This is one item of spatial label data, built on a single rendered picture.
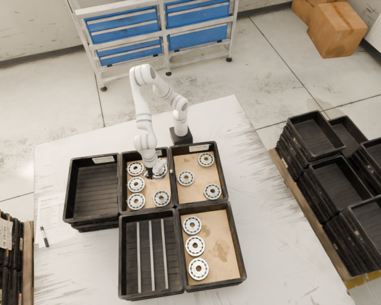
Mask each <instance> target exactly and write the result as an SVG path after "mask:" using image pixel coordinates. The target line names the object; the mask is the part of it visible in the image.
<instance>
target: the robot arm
mask: <svg viewBox="0 0 381 305"><path fill-rule="evenodd" d="M129 80H130V83H131V89H132V95H133V98H134V103H135V112H136V124H137V128H138V129H140V130H146V131H148V133H149V134H139V135H136V136H135V137H134V139H133V144H134V147H135V149H136V150H137V151H138V152H139V153H140V154H141V155H142V160H143V163H144V166H145V168H146V172H145V173H143V174H142V175H143V176H144V177H146V178H147V179H151V180H153V179H154V177H153V174H158V173H159V172H160V170H161V169H162V168H163V167H164V166H165V164H167V161H166V159H161V158H159V157H157V155H156V152H155V148H156V146H157V138H156V136H155V133H154V130H153V127H152V115H151V109H150V107H149V105H148V104H147V102H146V101H145V100H144V98H143V96H142V94H141V91H140V87H141V86H144V85H149V84H152V85H153V87H152V90H153V93H154V94H155V95H156V96H157V97H158V98H159V99H161V100H163V101H166V102H167V103H168V104H169V106H170V107H172V108H173V109H174V111H173V119H174V130H175V134H176V135H178V136H185V135H186V134H187V112H188V100H187V99H186V98H184V97H183V96H181V95H179V94H177V93H175V92H174V91H173V89H172V87H171V86H170V85H169V84H168V83H167V82H166V81H164V80H163V79H162V78H161V77H160V76H159V74H158V73H157V72H156V71H155V70H154V68H153V67H152V66H151V65H149V64H143V65H138V66H135V67H132V68H131V69H130V71H129Z"/></svg>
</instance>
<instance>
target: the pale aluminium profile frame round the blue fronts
mask: <svg viewBox="0 0 381 305"><path fill-rule="evenodd" d="M158 1H159V5H158V7H159V12H158V15H160V21H159V25H161V30H160V31H155V32H152V33H146V34H140V35H137V36H131V37H127V38H121V39H116V40H113V41H108V42H102V43H98V44H93V43H92V40H91V38H90V35H89V33H88V30H87V27H86V25H85V22H84V20H83V19H81V20H82V24H83V27H81V26H80V23H79V20H77V17H76V13H75V11H74V8H73V5H72V3H71V0H65V2H66V3H67V6H68V9H69V11H70V13H71V16H72V19H73V21H74V23H75V26H76V28H77V31H78V33H79V36H80V38H81V40H82V43H83V46H84V47H85V50H86V53H87V55H88V57H89V59H90V62H91V65H92V66H93V69H94V72H95V74H96V76H97V79H98V81H99V84H100V86H101V88H100V90H101V91H106V90H107V87H104V83H107V82H112V81H115V80H120V79H126V78H129V73H125V74H121V75H117V76H112V77H107V78H103V77H102V75H101V73H102V72H103V71H108V70H113V69H116V68H122V67H127V66H130V65H135V64H140V63H144V62H149V61H154V60H157V59H163V61H164V64H163V65H161V66H157V67H153V68H154V70H155V71H160V70H165V69H166V71H167V72H166V75H167V76H171V74H172V73H171V72H170V68H173V67H178V66H181V65H186V64H191V63H194V62H199V61H204V60H208V59H212V58H216V57H220V56H225V55H227V57H228V58H226V61H228V62H231V61H232V58H231V57H232V48H233V39H234V34H235V25H236V16H237V11H238V3H239V0H230V1H234V2H233V12H232V16H228V17H225V18H219V19H214V20H210V21H204V22H199V23H195V24H190V25H184V26H181V27H175V28H170V29H166V27H165V24H166V20H165V19H164V14H165V11H164V10H163V0H161V3H160V0H158ZM74 3H75V5H76V8H77V9H81V7H80V5H79V2H78V0H74ZM73 15H74V16H73ZM74 17H75V19H76V20H75V19H74ZM230 21H232V22H231V28H229V29H227V36H226V38H227V39H225V40H224V39H223V40H220V41H216V42H211V43H208V44H203V45H197V46H194V47H189V48H184V49H181V50H174V51H170V52H168V42H167V38H166V36H167V35H168V34H172V33H178V32H182V31H187V30H193V29H196V28H201V27H207V26H210V25H216V24H221V23H225V22H230ZM83 30H85V31H86V34H87V36H88V41H89V45H88V43H87V41H86V39H85V36H84V33H83ZM228 31H230V34H229V32H228ZM158 36H161V37H162V38H163V40H162V39H161V44H162V50H163V53H160V54H155V55H153V56H148V57H143V58H140V59H134V60H131V61H126V62H121V63H117V64H110V65H107V66H104V67H100V66H99V61H98V60H99V58H98V57H97V54H96V51H95V50H97V49H101V48H106V47H112V46H115V45H120V44H125V43H129V42H134V41H140V40H144V39H149V38H155V37H158ZM228 44H229V45H228ZM220 45H223V46H224V48H225V49H226V51H222V52H219V53H214V54H208V55H205V56H200V57H195V58H192V59H187V60H183V61H179V62H174V63H171V62H169V59H170V58H171V57H172V56H176V55H179V54H184V53H189V52H193V51H198V50H203V49H206V48H211V47H216V46H220Z"/></svg>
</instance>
